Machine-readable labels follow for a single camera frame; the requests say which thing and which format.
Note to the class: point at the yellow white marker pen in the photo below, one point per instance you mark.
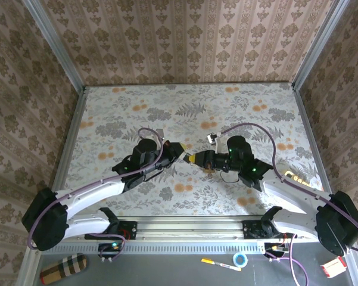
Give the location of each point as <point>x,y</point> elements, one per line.
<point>210,261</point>

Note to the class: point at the blue white tape roll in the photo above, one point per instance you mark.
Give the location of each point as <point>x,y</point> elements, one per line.
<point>234,258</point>

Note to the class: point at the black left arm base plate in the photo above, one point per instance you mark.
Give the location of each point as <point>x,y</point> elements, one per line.
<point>131,229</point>

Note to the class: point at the aluminium frame post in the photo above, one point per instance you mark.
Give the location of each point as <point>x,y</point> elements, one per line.
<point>56,47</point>
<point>318,47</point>

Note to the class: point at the white yellow device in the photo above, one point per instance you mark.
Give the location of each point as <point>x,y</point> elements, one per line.
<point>298,178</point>

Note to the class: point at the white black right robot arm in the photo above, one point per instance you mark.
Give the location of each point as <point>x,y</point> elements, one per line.
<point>292,193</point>

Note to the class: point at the plaid striped fabric roll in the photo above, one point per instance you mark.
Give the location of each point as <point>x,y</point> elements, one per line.
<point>64,268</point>

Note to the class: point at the aluminium mounting rail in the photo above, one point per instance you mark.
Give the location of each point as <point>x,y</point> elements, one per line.
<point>190,228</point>

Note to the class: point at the brass padlock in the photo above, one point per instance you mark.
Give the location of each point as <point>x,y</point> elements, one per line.
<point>209,166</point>

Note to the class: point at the aluminium table side rail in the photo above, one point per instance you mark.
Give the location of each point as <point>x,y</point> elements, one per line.
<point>310,134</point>
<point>68,149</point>

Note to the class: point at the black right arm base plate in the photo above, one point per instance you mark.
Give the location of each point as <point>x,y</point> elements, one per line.
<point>248,229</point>

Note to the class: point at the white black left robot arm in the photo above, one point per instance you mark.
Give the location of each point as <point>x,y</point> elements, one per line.
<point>92,190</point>

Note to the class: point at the red white small box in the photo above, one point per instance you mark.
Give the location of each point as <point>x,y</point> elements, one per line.
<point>333,267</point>

